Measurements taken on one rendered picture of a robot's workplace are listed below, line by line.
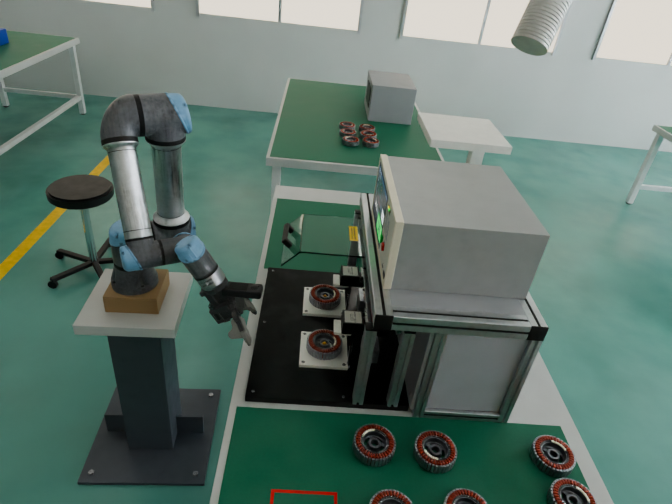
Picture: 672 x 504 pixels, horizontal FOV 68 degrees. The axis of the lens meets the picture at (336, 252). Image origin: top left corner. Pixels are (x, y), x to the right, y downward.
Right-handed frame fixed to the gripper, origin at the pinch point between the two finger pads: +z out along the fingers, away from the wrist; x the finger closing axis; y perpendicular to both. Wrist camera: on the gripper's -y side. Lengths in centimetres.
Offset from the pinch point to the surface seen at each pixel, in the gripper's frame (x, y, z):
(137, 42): -472, 173, -76
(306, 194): -114, -5, 14
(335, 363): 6.1, -18.7, 18.3
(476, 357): 21, -59, 19
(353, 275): -21.7, -29.9, 8.8
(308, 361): 6.0, -11.5, 14.1
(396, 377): 20.4, -37.5, 16.9
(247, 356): 2.3, 6.7, 7.4
